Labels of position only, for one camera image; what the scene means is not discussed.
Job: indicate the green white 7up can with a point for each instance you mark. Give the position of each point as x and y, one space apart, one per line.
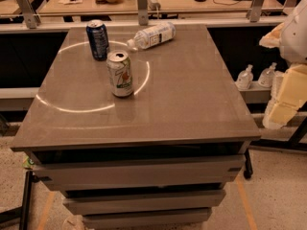
119 72

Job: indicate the middle metal bracket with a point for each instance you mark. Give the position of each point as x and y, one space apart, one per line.
142 7

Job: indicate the white power strip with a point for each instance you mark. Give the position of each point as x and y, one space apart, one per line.
154 5

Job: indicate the white spray bottle right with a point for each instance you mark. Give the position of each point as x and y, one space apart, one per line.
266 77

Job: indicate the metal bracket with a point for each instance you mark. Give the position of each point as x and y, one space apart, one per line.
255 10
142 7
31 19

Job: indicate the white spray bottle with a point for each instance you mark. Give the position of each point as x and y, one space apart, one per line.
245 78
266 77

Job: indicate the right metal bracket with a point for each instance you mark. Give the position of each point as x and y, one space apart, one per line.
255 10

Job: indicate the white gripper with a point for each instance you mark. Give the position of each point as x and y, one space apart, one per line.
295 35

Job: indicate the left metal bracket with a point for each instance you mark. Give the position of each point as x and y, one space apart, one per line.
31 19

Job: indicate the white spray bottle left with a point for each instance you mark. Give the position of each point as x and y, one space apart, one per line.
245 78

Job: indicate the clear plastic water bottle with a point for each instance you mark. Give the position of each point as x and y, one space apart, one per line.
155 35

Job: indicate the grey drawer cabinet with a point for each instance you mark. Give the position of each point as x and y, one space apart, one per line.
161 155

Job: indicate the blue soda can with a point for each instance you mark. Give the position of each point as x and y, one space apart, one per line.
98 39

